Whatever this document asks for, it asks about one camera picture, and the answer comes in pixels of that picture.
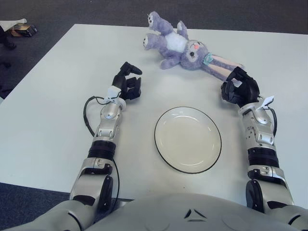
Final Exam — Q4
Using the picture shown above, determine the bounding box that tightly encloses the grey robot torso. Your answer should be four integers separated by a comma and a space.
0, 192, 308, 231

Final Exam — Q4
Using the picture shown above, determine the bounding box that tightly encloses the purple plush bunny doll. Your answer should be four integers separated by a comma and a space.
141, 12, 245, 81

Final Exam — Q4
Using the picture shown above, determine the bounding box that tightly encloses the white plate with black rim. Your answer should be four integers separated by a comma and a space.
154, 106, 222, 174

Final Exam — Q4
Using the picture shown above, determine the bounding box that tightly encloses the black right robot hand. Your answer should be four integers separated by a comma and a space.
220, 66, 262, 108

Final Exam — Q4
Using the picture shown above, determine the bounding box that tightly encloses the white crumpled cloth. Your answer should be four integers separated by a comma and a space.
0, 18, 27, 31

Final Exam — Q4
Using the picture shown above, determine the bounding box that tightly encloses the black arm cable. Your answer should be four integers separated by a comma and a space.
83, 95, 121, 204
269, 107, 277, 145

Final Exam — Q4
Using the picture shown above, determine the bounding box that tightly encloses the white wrist cable clip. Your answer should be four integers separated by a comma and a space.
105, 87, 122, 101
261, 95, 275, 110

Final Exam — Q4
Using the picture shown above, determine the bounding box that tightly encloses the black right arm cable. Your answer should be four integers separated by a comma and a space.
269, 107, 277, 145

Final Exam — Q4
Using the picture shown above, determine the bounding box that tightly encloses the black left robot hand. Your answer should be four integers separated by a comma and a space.
111, 61, 143, 101

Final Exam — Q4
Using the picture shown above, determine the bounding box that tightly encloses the white left wrist cable clip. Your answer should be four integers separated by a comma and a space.
105, 87, 122, 101

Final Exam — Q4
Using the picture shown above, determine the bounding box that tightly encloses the white right wrist cable clip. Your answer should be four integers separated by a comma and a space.
261, 95, 275, 110

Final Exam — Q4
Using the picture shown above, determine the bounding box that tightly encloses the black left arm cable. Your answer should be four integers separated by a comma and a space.
83, 95, 121, 204

